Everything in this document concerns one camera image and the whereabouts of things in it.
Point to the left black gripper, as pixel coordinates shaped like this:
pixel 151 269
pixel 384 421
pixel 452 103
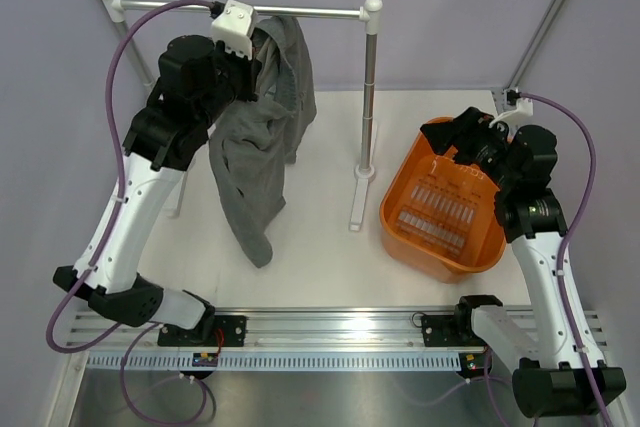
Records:
pixel 249 68

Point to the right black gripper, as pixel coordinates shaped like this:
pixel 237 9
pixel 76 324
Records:
pixel 465 132

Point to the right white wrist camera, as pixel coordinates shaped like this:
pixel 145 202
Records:
pixel 518 109

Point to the orange plastic basket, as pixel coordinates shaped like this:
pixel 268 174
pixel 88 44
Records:
pixel 438 216

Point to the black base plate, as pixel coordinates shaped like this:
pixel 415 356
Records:
pixel 227 330
pixel 445 331

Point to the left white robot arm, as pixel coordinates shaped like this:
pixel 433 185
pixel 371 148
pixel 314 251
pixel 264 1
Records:
pixel 198 79

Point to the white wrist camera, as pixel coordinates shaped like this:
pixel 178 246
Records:
pixel 518 109
pixel 233 28

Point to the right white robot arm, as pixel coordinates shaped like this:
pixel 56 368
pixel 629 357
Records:
pixel 562 372

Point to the grey shorts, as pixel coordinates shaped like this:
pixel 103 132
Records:
pixel 253 142

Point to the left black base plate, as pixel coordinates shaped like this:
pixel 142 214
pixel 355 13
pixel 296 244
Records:
pixel 227 330

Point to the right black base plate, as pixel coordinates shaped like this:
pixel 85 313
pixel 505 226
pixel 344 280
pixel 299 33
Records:
pixel 445 331

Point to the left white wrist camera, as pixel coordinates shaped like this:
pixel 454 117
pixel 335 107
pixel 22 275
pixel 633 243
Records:
pixel 233 28

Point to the metal clothes rack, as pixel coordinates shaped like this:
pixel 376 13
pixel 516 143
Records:
pixel 369 14

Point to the aluminium mounting rail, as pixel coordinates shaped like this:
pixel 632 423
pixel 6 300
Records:
pixel 357 329

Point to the white slotted cable duct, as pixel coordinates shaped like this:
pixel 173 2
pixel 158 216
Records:
pixel 236 361

